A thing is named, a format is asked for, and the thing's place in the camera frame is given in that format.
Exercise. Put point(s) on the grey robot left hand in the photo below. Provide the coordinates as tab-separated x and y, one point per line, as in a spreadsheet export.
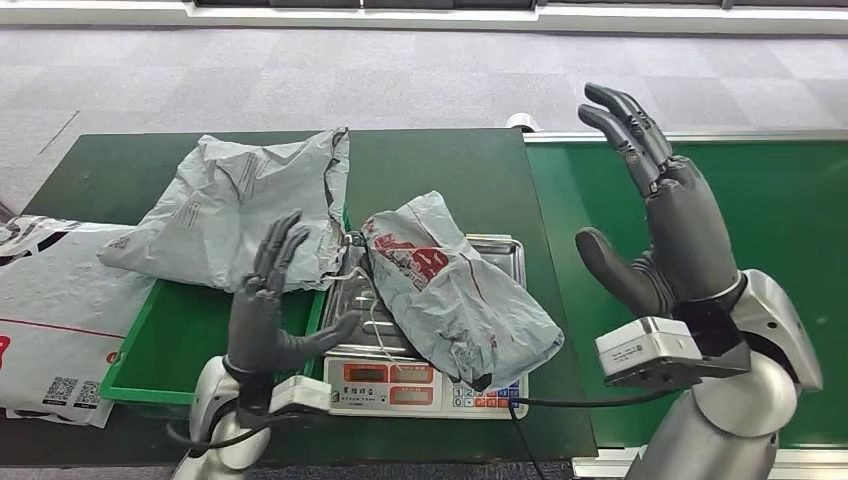
255	331

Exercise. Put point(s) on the white electronic scale body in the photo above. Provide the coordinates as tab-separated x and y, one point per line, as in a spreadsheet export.
371	391

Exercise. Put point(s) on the steel scale weighing pan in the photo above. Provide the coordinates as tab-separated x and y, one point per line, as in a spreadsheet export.
354	311

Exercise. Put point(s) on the grey express mailer bag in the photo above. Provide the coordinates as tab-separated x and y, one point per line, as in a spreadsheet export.
218	205

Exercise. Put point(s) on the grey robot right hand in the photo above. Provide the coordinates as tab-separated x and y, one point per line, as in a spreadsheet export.
682	225

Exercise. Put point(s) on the grey red-printed mailer package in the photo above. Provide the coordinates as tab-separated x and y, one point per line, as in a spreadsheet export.
457	298

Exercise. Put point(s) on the green conveyor belt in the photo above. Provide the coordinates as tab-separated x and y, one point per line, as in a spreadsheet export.
782	199

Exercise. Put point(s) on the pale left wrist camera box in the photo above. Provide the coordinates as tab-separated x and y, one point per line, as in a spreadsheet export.
301	394

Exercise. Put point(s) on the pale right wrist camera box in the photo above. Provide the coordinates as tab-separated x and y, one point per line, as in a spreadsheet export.
649	348

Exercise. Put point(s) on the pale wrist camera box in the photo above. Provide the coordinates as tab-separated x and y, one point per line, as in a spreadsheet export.
649	348
301	394

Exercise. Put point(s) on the green plastic crate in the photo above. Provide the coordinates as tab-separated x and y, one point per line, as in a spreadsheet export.
179	331

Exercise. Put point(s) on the white plastic strip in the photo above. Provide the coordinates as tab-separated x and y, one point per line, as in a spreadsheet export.
374	318

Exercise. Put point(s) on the white mailer bag QR code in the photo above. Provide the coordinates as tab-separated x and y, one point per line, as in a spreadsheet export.
46	318

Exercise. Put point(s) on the grey conveyor end roller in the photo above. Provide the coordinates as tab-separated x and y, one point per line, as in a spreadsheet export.
521	122

